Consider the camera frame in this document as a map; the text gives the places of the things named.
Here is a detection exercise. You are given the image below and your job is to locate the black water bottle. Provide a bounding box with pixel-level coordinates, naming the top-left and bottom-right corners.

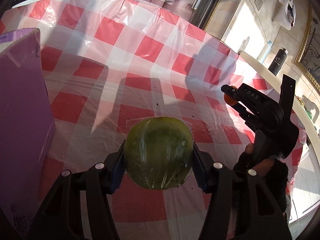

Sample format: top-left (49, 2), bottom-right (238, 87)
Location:
top-left (268, 48), bottom-right (288, 76)

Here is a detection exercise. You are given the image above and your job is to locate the white plastic bottle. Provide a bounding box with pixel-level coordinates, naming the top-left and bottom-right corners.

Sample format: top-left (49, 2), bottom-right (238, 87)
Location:
top-left (257, 41), bottom-right (272, 64)

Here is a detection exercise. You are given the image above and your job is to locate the purple white cardboard box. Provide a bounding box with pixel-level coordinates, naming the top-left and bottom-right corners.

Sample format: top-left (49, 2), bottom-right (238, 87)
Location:
top-left (1, 28), bottom-right (55, 235)

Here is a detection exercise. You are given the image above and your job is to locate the small orange mandarin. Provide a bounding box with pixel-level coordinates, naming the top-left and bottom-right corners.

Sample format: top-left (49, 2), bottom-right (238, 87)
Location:
top-left (221, 85), bottom-right (238, 106)

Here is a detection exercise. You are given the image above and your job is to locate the green fruit half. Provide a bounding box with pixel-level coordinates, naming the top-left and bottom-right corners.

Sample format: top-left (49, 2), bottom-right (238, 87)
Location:
top-left (124, 117), bottom-right (194, 190)

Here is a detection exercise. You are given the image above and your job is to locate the red white checkered tablecloth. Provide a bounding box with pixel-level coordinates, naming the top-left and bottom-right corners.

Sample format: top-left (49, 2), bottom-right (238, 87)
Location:
top-left (1, 0), bottom-right (305, 239)

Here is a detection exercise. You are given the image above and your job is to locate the white curved shelf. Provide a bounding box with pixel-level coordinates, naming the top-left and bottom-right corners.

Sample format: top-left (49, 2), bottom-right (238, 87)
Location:
top-left (240, 51), bottom-right (320, 160)

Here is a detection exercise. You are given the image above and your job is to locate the person right hand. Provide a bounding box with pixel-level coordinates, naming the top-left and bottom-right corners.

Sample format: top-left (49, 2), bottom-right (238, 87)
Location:
top-left (245, 143), bottom-right (275, 177)

